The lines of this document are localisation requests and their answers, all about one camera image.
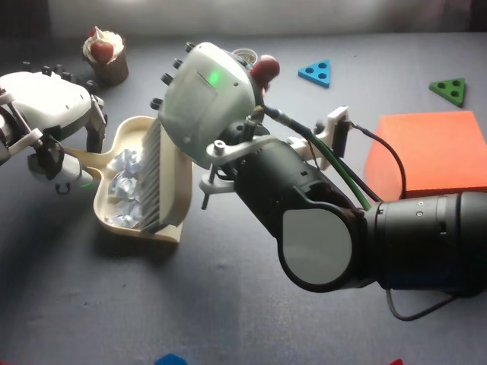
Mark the grey table cloth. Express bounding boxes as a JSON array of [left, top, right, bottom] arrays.
[[0, 32, 487, 365]]

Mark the blue hexagonal block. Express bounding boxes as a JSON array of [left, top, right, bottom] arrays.
[[154, 352, 188, 365]]

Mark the toy cupcake with strawberry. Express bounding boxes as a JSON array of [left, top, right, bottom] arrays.
[[82, 25, 129, 85]]

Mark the white backdrop sheet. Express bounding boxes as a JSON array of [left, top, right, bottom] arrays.
[[47, 0, 471, 37]]

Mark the cream plastic dustpan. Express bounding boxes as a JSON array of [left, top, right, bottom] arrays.
[[62, 116, 184, 244]]

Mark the green triangle block with holes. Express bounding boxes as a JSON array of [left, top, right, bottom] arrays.
[[428, 78, 466, 107]]

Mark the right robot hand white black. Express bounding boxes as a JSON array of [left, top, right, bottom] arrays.
[[151, 41, 256, 169]]

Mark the large orange foam cube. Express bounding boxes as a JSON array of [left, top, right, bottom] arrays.
[[364, 110, 487, 201]]

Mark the blue triangle block with holes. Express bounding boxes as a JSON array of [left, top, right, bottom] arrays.
[[297, 59, 331, 90]]

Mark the crumpled white paper ball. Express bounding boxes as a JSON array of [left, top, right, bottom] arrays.
[[110, 148, 142, 176], [105, 202, 144, 229], [108, 173, 140, 202]]

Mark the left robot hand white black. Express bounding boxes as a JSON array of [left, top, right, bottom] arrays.
[[0, 62, 107, 195]]

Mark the small bowl with spoon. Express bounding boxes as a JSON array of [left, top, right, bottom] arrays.
[[231, 48, 259, 68]]

